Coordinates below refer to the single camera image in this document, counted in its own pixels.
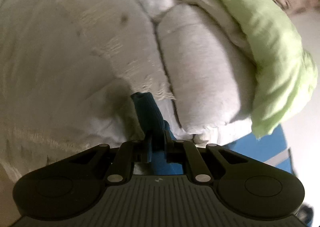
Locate floral cloth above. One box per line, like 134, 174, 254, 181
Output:
268, 0, 320, 15

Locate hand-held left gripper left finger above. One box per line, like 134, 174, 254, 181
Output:
67, 130, 153, 185

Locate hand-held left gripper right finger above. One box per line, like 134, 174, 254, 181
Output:
164, 129, 249, 185

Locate light green blanket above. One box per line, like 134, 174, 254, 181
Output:
155, 0, 318, 140

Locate blue sweatshirt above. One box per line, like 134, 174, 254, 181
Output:
130, 92, 187, 176

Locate blue grey-striped pillow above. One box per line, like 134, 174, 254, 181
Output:
222, 124, 293, 175

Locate white duvet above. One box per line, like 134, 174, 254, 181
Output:
135, 0, 259, 143

